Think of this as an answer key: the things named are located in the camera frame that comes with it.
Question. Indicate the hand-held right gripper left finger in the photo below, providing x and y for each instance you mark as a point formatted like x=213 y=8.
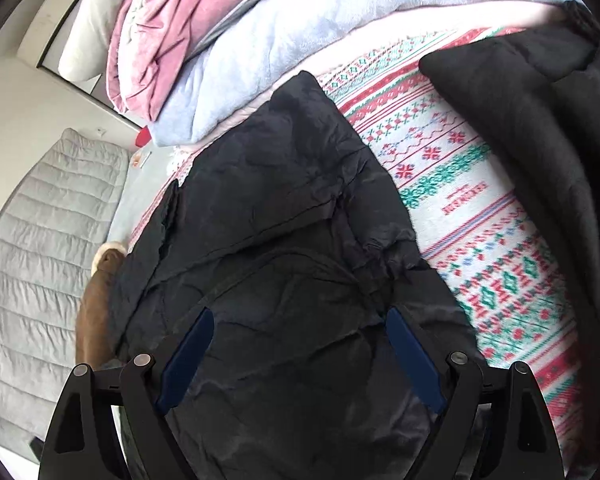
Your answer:
x=187 y=355

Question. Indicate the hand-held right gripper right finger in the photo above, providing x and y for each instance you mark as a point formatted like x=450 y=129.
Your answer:
x=414 y=355

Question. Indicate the black puffer jacket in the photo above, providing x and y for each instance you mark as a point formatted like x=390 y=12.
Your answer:
x=290 y=220

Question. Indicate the brown coat with fur trim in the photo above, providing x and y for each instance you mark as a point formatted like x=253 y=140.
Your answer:
x=95 y=305

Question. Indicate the red green patterned blanket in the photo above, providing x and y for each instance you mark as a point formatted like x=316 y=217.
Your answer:
x=455 y=185

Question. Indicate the grey quilted headboard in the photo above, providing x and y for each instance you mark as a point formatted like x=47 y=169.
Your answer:
x=45 y=240

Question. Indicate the small orange item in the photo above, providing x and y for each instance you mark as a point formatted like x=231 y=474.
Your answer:
x=141 y=160

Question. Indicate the small red object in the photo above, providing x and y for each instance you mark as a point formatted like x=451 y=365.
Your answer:
x=144 y=138

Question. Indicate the pink plush blanket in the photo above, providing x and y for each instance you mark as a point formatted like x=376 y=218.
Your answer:
x=180 y=25

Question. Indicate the lavender fleece blanket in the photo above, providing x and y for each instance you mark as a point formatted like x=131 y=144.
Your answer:
x=280 y=25

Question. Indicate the white pillow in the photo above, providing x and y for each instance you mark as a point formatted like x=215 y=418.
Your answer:
x=92 y=20

